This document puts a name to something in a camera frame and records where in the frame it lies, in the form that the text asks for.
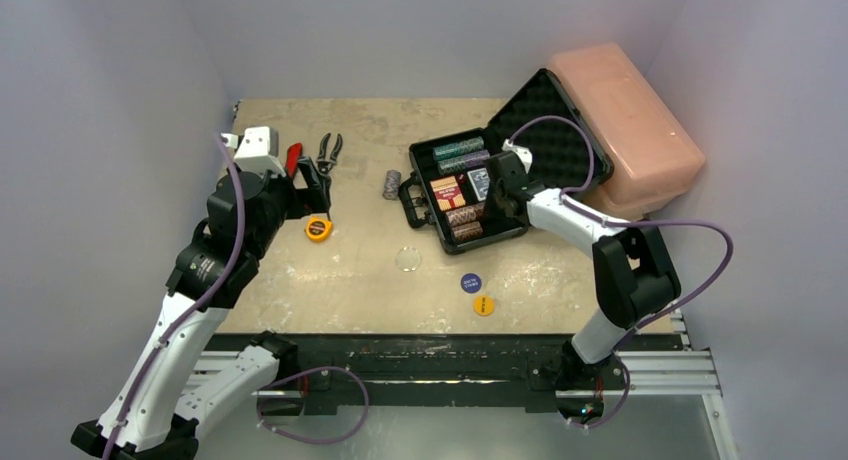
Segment blue playing card deck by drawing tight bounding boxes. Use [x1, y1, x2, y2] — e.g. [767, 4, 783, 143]
[467, 168, 490, 202]

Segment brown poker chip stack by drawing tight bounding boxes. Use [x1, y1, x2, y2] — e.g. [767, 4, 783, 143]
[451, 221, 483, 244]

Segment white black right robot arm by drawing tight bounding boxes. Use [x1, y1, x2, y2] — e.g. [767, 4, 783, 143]
[485, 152, 681, 387]

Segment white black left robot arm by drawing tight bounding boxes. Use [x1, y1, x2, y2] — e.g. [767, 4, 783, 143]
[71, 156, 329, 459]

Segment yellow tape measure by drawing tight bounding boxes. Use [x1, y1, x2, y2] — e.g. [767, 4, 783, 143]
[304, 207, 334, 243]

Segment black grey pliers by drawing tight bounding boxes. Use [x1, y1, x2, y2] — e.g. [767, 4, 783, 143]
[316, 133, 344, 176]

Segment purple poker chip row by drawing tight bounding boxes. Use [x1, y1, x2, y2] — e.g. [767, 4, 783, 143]
[437, 150, 490, 175]

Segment orange poker chip row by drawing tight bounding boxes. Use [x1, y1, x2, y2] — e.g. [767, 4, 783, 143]
[445, 203, 485, 228]

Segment red playing card deck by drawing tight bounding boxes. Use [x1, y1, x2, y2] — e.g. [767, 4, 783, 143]
[430, 175, 467, 212]

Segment black foam-lined poker case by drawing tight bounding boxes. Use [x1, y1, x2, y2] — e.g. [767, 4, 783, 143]
[399, 69, 613, 255]

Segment green poker chip row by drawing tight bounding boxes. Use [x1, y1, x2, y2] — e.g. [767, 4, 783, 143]
[433, 137, 485, 162]

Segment blue grey poker chip stack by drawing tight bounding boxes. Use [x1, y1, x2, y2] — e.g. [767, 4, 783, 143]
[382, 170, 402, 200]

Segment blue small blind button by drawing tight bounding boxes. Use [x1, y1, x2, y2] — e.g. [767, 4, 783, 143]
[460, 273, 483, 294]

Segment yellow big blind button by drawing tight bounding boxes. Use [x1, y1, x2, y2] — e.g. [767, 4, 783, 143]
[472, 295, 496, 317]

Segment clear round dealer button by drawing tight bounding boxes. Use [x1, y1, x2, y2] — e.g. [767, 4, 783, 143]
[395, 246, 422, 272]

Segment pink translucent plastic box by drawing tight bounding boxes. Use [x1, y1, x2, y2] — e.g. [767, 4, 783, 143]
[547, 43, 705, 220]

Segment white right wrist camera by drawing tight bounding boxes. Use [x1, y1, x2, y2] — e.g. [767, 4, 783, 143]
[502, 139, 533, 173]

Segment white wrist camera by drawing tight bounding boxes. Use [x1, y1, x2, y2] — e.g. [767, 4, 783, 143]
[219, 126, 286, 177]
[502, 139, 533, 173]

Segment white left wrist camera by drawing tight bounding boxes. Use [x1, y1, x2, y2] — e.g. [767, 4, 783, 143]
[219, 126, 286, 177]

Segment black metal base frame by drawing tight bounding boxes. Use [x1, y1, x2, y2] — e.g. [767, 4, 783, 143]
[185, 332, 723, 419]

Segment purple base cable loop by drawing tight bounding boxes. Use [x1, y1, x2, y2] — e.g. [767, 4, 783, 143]
[255, 363, 372, 446]

